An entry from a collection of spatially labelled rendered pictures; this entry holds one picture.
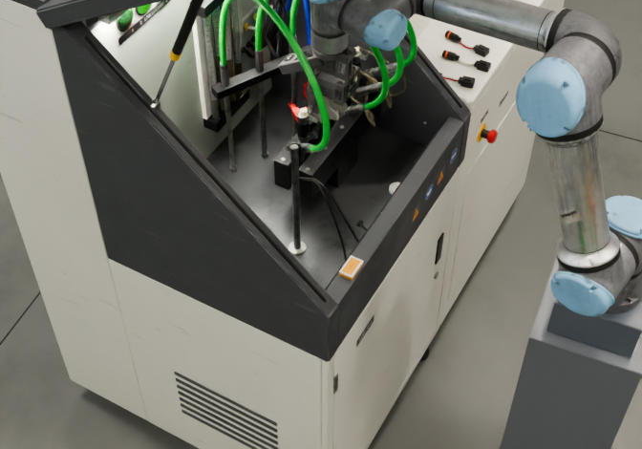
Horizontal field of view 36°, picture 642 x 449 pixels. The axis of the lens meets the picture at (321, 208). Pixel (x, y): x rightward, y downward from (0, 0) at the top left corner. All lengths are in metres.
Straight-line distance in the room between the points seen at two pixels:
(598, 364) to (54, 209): 1.24
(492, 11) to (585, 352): 0.76
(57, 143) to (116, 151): 0.17
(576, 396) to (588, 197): 0.64
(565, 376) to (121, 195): 1.03
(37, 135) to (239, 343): 0.63
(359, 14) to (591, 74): 0.45
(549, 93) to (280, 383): 0.99
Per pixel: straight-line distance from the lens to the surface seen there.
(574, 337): 2.19
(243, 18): 2.38
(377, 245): 2.10
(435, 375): 3.05
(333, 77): 2.02
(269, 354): 2.21
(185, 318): 2.31
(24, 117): 2.15
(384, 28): 1.84
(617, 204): 2.02
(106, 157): 2.04
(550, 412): 2.38
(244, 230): 1.92
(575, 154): 1.74
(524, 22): 1.83
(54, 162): 2.19
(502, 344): 3.15
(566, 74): 1.65
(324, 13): 1.90
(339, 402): 2.33
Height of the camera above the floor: 2.54
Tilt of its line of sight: 47 degrees down
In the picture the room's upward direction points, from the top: straight up
